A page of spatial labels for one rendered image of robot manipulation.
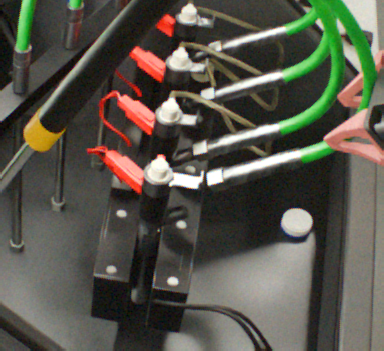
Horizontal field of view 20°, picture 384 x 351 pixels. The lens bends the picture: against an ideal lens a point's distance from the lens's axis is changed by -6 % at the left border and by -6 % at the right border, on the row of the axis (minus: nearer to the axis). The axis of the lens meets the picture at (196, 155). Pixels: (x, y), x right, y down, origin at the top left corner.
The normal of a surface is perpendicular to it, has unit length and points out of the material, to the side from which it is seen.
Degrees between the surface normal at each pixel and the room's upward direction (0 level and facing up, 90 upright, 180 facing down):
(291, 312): 0
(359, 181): 0
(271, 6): 90
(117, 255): 0
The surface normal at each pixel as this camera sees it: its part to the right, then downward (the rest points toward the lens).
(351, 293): 0.14, -0.68
